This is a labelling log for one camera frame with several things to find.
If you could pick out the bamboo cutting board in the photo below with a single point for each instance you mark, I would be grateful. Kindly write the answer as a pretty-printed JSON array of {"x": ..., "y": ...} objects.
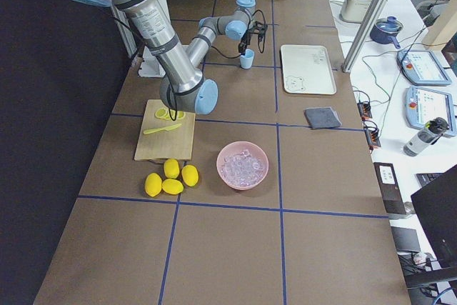
[{"x": 176, "y": 144}]

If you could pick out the black monitor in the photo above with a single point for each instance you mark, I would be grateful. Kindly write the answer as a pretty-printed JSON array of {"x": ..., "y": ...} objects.
[{"x": 435, "y": 207}]

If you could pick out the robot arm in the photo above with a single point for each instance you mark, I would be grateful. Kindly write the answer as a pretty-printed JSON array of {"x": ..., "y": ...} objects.
[
  {"x": 184, "y": 87},
  {"x": 240, "y": 27}
]

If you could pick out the grey water bottle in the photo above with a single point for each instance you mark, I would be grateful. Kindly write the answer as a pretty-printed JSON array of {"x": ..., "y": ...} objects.
[{"x": 432, "y": 131}]

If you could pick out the pink bowl of ice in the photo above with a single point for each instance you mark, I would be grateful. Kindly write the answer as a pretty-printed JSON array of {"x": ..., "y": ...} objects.
[{"x": 242, "y": 165}]

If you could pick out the aluminium frame post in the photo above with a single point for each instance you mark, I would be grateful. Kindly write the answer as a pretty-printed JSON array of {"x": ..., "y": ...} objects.
[{"x": 372, "y": 14}]

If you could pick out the yellow lemon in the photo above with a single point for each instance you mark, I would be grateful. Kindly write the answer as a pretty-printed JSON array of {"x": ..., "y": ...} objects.
[
  {"x": 172, "y": 186},
  {"x": 190, "y": 175},
  {"x": 171, "y": 169},
  {"x": 153, "y": 185}
]

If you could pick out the yellow lemon lower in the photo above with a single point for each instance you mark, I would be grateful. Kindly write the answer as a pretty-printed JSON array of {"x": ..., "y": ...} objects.
[{"x": 190, "y": 175}]

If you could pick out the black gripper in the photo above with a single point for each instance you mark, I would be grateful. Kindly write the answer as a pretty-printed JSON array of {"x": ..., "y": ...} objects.
[{"x": 245, "y": 39}]

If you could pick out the lemon slices row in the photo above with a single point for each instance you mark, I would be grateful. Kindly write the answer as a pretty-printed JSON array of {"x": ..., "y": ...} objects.
[{"x": 169, "y": 114}]

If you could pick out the yellow plastic knife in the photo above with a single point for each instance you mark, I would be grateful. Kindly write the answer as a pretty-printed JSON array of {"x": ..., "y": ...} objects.
[{"x": 164, "y": 128}]

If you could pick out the cream bear serving tray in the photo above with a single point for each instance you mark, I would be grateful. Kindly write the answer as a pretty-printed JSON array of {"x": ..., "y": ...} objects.
[{"x": 307, "y": 70}]

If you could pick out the navy pot with lid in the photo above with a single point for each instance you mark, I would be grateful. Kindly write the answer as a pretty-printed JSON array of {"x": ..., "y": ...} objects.
[{"x": 386, "y": 30}]

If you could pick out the light blue plastic cup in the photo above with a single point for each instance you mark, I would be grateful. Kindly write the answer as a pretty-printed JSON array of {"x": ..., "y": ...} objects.
[{"x": 246, "y": 59}]

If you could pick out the grey folded cloth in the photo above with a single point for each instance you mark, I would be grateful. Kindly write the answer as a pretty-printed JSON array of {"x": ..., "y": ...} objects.
[{"x": 322, "y": 118}]

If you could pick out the black keyboard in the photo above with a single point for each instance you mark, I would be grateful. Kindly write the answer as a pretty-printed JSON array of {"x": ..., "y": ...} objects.
[{"x": 426, "y": 178}]

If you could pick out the cream toaster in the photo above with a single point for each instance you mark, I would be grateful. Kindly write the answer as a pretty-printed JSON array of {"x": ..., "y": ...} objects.
[{"x": 353, "y": 11}]

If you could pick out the black box with label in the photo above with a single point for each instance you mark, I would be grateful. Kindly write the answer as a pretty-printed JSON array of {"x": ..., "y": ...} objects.
[{"x": 390, "y": 191}]

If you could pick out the yellow lemon upper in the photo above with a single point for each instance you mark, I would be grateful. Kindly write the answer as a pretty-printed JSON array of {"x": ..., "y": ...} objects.
[{"x": 171, "y": 169}]

